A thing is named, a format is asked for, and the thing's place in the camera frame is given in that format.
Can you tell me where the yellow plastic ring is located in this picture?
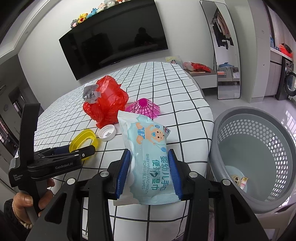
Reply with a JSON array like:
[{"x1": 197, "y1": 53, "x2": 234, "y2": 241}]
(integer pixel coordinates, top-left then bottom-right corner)
[{"x1": 69, "y1": 128, "x2": 99, "y2": 161}]

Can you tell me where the baby wipes pack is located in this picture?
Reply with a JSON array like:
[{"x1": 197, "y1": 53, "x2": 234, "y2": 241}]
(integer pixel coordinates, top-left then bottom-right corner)
[{"x1": 113, "y1": 111, "x2": 179, "y2": 206}]

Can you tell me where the white plastic lid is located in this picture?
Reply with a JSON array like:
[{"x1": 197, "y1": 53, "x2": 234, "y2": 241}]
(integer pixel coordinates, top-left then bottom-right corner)
[{"x1": 98, "y1": 125, "x2": 116, "y2": 142}]

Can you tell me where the red plastic bag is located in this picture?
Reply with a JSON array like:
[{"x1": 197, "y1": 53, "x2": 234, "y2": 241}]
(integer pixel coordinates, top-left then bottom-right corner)
[{"x1": 83, "y1": 75, "x2": 129, "y2": 128}]

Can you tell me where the grey paper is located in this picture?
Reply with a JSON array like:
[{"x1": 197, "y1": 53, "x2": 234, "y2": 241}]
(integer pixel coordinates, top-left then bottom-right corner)
[{"x1": 83, "y1": 83, "x2": 101, "y2": 104}]

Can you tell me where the person's left hand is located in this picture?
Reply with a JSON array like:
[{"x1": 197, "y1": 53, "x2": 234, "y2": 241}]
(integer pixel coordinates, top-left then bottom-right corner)
[{"x1": 12, "y1": 189, "x2": 53, "y2": 225}]

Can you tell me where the small cartoon snack packet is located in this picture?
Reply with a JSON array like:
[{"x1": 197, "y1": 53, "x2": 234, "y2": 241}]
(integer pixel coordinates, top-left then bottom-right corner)
[{"x1": 231, "y1": 175, "x2": 248, "y2": 190}]

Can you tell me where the grey laundry basket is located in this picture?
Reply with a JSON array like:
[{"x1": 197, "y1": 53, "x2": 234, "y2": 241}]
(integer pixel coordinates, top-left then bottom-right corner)
[{"x1": 209, "y1": 107, "x2": 295, "y2": 213}]

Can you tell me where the low grey tv cabinet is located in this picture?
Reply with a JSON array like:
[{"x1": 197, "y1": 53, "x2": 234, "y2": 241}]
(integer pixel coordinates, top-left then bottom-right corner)
[{"x1": 185, "y1": 69, "x2": 217, "y2": 89}]

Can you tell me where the red bag on cabinet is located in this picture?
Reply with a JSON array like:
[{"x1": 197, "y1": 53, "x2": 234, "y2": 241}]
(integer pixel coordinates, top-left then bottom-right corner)
[{"x1": 191, "y1": 62, "x2": 211, "y2": 73}]

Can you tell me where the framed photo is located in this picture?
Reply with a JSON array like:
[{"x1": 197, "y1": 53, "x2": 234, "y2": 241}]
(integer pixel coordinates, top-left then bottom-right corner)
[{"x1": 165, "y1": 55, "x2": 184, "y2": 69}]

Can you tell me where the grey plush toy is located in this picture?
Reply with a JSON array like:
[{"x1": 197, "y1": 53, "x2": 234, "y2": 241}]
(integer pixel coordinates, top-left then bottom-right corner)
[{"x1": 70, "y1": 19, "x2": 78, "y2": 28}]

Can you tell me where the yellow plush toy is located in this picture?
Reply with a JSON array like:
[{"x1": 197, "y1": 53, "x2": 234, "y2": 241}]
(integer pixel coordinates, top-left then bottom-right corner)
[{"x1": 78, "y1": 13, "x2": 88, "y2": 24}]

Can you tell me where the washing machine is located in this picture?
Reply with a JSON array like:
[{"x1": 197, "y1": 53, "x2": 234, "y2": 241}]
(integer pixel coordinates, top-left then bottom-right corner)
[{"x1": 275, "y1": 57, "x2": 295, "y2": 100}]

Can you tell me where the blue plush toy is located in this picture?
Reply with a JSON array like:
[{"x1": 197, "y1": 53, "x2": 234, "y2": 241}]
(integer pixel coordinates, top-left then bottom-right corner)
[{"x1": 86, "y1": 8, "x2": 98, "y2": 19}]

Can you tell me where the white plush toy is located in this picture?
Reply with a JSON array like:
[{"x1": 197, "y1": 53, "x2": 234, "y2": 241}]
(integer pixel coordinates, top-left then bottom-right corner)
[{"x1": 96, "y1": 3, "x2": 107, "y2": 13}]

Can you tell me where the standing floor mirror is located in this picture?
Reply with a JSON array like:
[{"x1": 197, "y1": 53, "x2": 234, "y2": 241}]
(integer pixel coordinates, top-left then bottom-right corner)
[{"x1": 200, "y1": 1, "x2": 241, "y2": 100}]

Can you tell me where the orange basin on counter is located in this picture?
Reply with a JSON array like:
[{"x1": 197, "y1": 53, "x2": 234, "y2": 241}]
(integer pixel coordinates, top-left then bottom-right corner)
[{"x1": 279, "y1": 43, "x2": 293, "y2": 58}]

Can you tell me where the white tall cabinet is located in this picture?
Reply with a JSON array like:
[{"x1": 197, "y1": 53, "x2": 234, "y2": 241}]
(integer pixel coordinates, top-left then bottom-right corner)
[{"x1": 225, "y1": 0, "x2": 270, "y2": 103}]

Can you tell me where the beaded wrist bracelet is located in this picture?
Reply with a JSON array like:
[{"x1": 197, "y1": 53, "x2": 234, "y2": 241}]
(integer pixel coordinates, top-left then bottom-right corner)
[{"x1": 11, "y1": 201, "x2": 34, "y2": 230}]

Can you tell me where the black wall television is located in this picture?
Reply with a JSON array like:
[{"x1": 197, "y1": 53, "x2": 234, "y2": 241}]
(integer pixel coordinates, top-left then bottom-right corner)
[{"x1": 59, "y1": 1, "x2": 168, "y2": 80}]

